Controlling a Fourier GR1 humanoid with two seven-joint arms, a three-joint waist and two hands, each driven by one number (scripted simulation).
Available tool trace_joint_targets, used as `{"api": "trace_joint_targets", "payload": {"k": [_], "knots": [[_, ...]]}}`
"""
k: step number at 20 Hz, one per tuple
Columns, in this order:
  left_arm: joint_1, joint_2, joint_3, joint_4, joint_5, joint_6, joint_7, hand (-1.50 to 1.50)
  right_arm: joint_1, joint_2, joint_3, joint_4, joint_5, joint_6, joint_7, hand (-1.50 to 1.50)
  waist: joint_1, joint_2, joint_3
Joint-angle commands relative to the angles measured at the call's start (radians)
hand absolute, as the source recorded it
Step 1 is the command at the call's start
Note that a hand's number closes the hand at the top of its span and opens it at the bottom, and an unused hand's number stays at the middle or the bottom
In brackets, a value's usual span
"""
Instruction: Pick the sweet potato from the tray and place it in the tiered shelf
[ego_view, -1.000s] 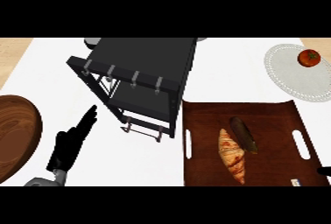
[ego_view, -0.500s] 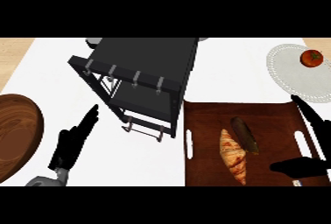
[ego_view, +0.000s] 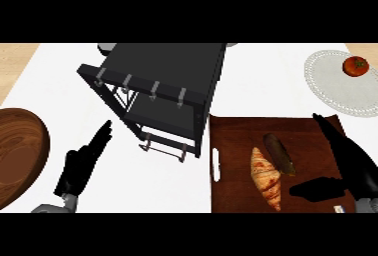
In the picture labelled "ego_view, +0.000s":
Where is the dark grey tiered shelf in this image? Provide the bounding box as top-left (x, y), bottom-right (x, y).
top-left (76, 43), bottom-right (229, 164)

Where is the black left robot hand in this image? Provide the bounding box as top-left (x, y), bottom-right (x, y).
top-left (52, 119), bottom-right (114, 198)

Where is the golden croissant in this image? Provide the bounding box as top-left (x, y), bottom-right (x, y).
top-left (250, 146), bottom-right (284, 212)

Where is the red tomato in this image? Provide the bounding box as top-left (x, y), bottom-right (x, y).
top-left (341, 55), bottom-right (371, 78)

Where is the brown wooden bowl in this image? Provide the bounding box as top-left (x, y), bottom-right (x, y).
top-left (0, 107), bottom-right (52, 211)

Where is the dark brown wooden tray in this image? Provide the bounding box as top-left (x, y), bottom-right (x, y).
top-left (209, 114), bottom-right (358, 214)

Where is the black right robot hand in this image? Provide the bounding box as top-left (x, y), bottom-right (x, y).
top-left (288, 113), bottom-right (378, 202)

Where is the round white placemat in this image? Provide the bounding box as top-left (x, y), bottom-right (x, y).
top-left (303, 49), bottom-right (378, 118)

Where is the brown sweet potato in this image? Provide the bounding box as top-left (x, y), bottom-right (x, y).
top-left (262, 133), bottom-right (299, 177)

